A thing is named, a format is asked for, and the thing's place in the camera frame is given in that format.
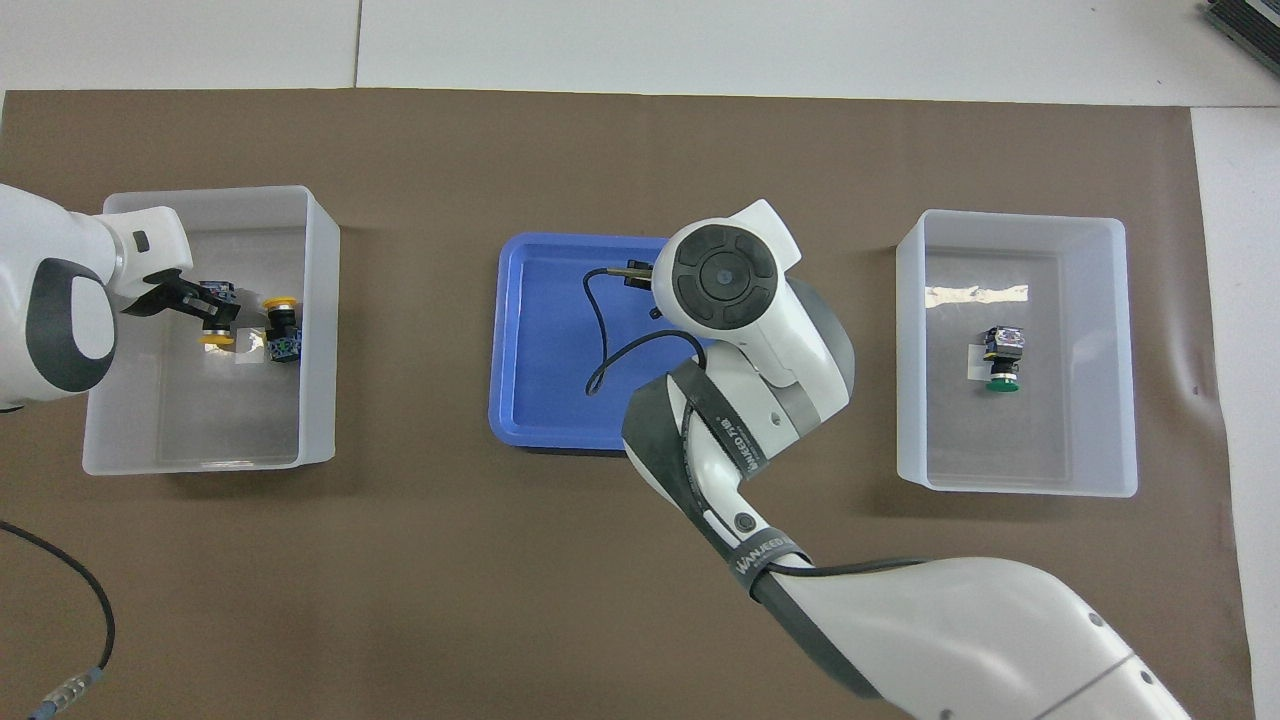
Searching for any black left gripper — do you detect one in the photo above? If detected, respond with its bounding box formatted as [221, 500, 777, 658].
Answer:
[120, 268, 241, 326]

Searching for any yellow push button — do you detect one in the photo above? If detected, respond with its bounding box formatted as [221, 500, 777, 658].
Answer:
[198, 282, 239, 349]
[262, 296, 303, 366]

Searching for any green push button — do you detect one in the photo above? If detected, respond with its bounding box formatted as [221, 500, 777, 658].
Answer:
[982, 325, 1026, 394]

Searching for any translucent white plastic box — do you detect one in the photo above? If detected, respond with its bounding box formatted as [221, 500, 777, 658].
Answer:
[82, 185, 341, 477]
[895, 209, 1141, 498]

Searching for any blue plastic tray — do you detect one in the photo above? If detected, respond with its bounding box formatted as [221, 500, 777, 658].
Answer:
[488, 233, 701, 459]

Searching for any brown table mat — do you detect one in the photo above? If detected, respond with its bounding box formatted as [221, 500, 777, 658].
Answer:
[0, 88, 1266, 720]

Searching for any dark ribbed device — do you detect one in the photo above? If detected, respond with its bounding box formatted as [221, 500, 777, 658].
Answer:
[1205, 0, 1280, 51]

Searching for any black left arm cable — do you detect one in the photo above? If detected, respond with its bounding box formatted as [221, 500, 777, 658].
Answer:
[0, 520, 117, 720]

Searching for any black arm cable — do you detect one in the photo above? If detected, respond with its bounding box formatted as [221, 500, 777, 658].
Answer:
[0, 520, 117, 720]
[585, 262, 931, 579]

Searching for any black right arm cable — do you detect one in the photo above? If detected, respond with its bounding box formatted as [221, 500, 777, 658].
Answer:
[585, 262, 931, 579]

